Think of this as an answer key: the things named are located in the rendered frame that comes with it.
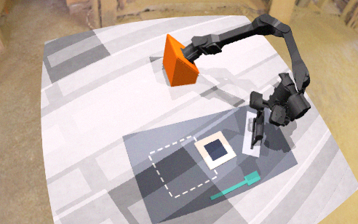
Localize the cream square tile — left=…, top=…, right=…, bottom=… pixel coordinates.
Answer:
left=194, top=131, right=236, bottom=170

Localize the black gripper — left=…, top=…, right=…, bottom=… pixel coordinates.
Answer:
left=250, top=87, right=294, bottom=121

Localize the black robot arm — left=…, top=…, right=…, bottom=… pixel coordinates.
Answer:
left=180, top=13, right=311, bottom=127

